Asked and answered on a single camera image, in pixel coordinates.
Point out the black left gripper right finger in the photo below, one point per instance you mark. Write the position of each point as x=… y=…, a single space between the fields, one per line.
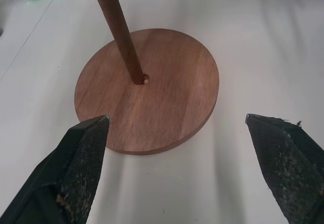
x=283 y=163

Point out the round wooden base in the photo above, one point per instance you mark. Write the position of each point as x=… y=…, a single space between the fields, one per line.
x=152 y=99

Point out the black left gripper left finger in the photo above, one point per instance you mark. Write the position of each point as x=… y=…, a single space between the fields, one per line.
x=63 y=168

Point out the dark wooden pole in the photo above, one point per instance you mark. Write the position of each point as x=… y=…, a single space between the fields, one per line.
x=119 y=29

